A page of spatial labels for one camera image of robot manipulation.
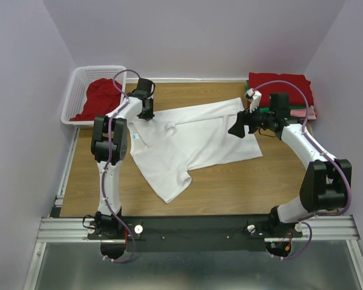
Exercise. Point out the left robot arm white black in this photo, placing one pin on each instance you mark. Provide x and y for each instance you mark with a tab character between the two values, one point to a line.
109	145

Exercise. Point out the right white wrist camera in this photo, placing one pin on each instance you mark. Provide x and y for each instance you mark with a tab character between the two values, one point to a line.
253	97

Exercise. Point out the crumpled dark red t-shirt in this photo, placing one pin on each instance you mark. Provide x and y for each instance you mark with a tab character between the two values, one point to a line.
102	98

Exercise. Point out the folded green t-shirt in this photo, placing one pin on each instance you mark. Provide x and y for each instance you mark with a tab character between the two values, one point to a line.
263	109

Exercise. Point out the aluminium frame rail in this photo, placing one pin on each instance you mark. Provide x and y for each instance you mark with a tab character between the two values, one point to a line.
327	256

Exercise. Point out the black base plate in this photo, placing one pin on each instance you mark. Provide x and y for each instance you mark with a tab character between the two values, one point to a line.
197	234

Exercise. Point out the folded dark red t-shirt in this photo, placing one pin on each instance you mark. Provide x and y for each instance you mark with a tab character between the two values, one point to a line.
296	99

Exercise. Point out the white t-shirt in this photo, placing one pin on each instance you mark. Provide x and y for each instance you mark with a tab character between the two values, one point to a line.
178	140

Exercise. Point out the folded pink t-shirt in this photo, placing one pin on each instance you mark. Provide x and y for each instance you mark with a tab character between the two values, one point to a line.
301	113

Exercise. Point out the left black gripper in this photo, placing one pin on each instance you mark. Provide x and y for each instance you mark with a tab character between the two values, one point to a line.
148	115

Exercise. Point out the white plastic laundry basket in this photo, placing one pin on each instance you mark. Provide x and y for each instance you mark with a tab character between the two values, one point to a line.
76	96

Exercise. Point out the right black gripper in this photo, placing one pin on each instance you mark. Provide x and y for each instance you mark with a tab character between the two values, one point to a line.
244	118

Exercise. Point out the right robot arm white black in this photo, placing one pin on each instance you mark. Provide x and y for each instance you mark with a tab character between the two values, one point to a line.
325	189

